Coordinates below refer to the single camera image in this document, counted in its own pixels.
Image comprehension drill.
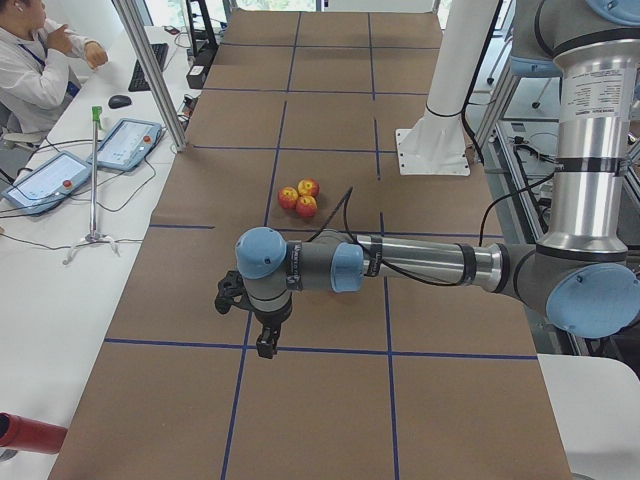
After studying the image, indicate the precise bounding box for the black computer mouse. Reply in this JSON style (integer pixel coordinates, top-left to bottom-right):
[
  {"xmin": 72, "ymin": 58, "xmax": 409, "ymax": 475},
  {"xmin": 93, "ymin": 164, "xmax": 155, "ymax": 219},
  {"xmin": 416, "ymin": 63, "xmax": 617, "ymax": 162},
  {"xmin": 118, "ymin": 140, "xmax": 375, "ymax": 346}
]
[{"xmin": 108, "ymin": 95, "xmax": 132, "ymax": 109}]

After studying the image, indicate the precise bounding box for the red bottle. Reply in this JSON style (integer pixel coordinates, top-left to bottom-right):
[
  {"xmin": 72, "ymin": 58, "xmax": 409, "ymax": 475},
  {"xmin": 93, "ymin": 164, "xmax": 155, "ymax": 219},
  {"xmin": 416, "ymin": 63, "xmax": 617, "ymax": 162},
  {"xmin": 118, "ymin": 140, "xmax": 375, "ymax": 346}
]
[{"xmin": 1, "ymin": 412, "xmax": 68, "ymax": 454}]

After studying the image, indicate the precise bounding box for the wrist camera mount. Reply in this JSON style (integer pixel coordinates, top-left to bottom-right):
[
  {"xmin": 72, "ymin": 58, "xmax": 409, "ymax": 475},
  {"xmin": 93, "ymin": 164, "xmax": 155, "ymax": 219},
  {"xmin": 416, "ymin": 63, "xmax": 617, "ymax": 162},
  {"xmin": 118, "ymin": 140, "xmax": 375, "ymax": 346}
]
[{"xmin": 214, "ymin": 270, "xmax": 253, "ymax": 315}]

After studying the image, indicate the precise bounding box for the near teach pendant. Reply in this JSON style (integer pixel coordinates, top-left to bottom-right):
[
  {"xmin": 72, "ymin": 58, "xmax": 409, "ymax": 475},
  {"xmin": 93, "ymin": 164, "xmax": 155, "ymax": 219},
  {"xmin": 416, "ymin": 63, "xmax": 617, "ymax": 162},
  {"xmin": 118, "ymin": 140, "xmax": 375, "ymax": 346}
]
[{"xmin": 1, "ymin": 151, "xmax": 92, "ymax": 215}]

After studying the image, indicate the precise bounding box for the black keyboard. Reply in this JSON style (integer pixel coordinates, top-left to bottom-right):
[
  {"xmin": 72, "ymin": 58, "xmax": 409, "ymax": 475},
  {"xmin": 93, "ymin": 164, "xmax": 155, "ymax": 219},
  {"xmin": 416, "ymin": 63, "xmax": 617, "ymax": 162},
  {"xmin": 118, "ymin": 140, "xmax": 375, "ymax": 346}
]
[{"xmin": 127, "ymin": 42, "xmax": 170, "ymax": 93}]

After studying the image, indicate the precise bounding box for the far teach pendant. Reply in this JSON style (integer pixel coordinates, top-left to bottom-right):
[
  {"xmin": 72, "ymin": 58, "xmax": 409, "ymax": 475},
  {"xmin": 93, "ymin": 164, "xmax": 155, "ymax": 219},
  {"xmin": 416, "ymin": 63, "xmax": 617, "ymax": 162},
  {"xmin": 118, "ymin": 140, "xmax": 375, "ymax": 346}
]
[{"xmin": 97, "ymin": 118, "xmax": 162, "ymax": 171}]

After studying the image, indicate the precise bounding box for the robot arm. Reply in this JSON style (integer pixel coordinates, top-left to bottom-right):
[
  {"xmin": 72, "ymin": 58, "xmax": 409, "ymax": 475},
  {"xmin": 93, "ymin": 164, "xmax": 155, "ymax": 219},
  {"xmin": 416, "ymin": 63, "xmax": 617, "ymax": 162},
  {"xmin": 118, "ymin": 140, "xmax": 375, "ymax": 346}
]
[{"xmin": 215, "ymin": 1, "xmax": 639, "ymax": 358}]

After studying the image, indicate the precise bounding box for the person in white coat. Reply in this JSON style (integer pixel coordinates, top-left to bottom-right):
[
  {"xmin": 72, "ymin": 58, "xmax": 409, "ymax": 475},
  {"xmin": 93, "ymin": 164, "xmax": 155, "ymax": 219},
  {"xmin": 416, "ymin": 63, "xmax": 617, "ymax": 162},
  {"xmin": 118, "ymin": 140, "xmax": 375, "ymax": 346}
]
[{"xmin": 1, "ymin": 1, "xmax": 108, "ymax": 134}]

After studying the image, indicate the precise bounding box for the red yellow apple back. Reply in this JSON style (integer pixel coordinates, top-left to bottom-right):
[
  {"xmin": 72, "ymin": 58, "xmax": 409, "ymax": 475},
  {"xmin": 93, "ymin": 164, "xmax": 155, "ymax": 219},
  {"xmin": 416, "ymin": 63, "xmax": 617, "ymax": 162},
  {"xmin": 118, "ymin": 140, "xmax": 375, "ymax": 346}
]
[{"xmin": 297, "ymin": 178, "xmax": 320, "ymax": 198}]

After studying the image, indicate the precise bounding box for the white camera pedestal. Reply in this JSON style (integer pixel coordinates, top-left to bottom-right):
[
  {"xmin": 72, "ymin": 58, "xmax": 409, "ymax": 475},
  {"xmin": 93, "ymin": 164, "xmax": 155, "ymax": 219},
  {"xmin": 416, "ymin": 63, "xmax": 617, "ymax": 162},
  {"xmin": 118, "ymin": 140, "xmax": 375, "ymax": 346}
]
[{"xmin": 396, "ymin": 0, "xmax": 501, "ymax": 176}]

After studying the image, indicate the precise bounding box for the teach pendant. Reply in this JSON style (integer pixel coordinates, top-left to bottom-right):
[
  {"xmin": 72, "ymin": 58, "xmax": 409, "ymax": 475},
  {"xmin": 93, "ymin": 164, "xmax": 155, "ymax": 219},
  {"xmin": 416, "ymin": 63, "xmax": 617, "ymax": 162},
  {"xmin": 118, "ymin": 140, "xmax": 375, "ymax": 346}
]
[
  {"xmin": 97, "ymin": 118, "xmax": 162, "ymax": 171},
  {"xmin": 1, "ymin": 151, "xmax": 92, "ymax": 215}
]

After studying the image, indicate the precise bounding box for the green handled grabber stick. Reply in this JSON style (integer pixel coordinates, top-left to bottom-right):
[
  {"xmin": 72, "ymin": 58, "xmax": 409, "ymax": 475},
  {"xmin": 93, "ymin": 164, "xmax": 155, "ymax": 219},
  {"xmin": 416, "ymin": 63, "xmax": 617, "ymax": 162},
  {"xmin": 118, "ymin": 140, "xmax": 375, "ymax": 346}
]
[{"xmin": 62, "ymin": 106, "xmax": 119, "ymax": 266}]

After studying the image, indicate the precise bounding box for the red yellow apple front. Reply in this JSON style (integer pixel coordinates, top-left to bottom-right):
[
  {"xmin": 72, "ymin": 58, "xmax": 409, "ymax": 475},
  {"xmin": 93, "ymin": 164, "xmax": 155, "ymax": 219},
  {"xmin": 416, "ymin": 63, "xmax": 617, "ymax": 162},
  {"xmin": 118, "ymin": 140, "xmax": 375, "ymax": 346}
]
[{"xmin": 295, "ymin": 195, "xmax": 318, "ymax": 218}]

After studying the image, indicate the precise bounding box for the aluminium frame post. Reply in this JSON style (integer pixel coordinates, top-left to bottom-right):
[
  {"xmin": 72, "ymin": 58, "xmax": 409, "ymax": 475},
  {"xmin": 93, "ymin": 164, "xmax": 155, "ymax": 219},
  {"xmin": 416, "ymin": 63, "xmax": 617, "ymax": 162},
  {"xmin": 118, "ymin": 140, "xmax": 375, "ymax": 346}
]
[{"xmin": 113, "ymin": 0, "xmax": 187, "ymax": 152}]

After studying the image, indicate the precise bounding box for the black box on table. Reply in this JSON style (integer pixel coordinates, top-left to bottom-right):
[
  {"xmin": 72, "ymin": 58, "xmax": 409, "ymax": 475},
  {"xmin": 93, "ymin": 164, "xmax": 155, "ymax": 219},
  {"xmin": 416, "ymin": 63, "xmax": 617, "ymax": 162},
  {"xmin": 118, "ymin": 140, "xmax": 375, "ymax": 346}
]
[{"xmin": 186, "ymin": 65, "xmax": 208, "ymax": 90}]

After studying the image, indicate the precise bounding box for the red yellow apple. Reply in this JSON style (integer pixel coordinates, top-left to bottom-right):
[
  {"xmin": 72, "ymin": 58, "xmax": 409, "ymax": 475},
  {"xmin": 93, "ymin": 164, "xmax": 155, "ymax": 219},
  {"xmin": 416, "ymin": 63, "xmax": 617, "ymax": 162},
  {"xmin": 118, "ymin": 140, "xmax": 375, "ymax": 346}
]
[
  {"xmin": 295, "ymin": 195, "xmax": 318, "ymax": 218},
  {"xmin": 297, "ymin": 178, "xmax": 320, "ymax": 198}
]

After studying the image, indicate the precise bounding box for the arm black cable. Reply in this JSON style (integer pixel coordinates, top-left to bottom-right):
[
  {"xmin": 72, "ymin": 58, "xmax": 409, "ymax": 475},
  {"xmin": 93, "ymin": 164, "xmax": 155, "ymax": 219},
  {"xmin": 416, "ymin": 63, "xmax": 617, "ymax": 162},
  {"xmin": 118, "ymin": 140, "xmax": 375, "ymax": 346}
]
[{"xmin": 304, "ymin": 186, "xmax": 556, "ymax": 287}]

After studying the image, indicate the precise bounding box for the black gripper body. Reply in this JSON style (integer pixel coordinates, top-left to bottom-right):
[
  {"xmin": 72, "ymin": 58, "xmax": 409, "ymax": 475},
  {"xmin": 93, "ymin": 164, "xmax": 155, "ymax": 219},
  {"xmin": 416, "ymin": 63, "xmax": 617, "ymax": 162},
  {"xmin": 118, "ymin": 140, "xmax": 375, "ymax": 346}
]
[{"xmin": 252, "ymin": 295, "xmax": 293, "ymax": 331}]

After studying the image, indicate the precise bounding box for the red yellow apple side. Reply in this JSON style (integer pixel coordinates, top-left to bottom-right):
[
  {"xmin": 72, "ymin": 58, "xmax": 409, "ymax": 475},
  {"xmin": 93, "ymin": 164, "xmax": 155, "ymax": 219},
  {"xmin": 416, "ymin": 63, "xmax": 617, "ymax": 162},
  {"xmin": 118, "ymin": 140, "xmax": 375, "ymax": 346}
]
[{"xmin": 277, "ymin": 186, "xmax": 299, "ymax": 210}]

